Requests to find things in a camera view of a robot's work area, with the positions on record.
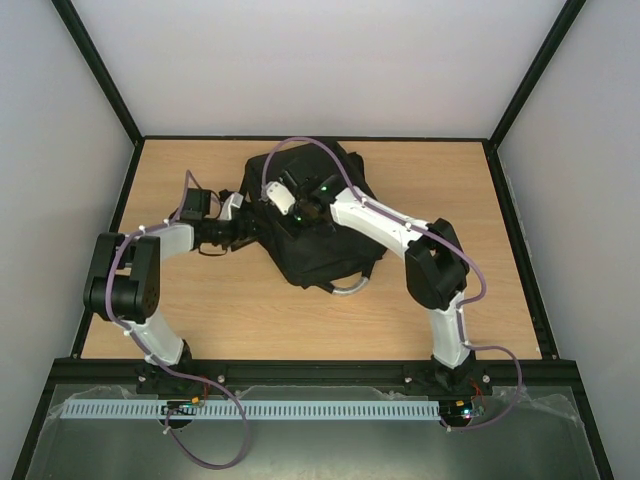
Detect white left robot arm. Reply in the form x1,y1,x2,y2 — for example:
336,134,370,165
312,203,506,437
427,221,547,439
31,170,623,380
83,188,260,370

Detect grey slotted cable duct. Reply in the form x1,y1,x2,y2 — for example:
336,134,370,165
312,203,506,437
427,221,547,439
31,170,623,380
60,399,440,421

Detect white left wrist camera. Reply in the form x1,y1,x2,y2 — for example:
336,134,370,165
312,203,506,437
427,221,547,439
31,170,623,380
218,192,244,221

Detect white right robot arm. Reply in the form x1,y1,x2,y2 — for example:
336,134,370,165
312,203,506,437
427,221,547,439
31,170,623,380
264,175,473,392

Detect black backpack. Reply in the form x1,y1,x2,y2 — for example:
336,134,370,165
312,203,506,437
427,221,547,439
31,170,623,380
219,138,386,296

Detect black aluminium frame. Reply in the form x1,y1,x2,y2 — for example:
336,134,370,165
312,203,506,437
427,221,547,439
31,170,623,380
13,1,613,479

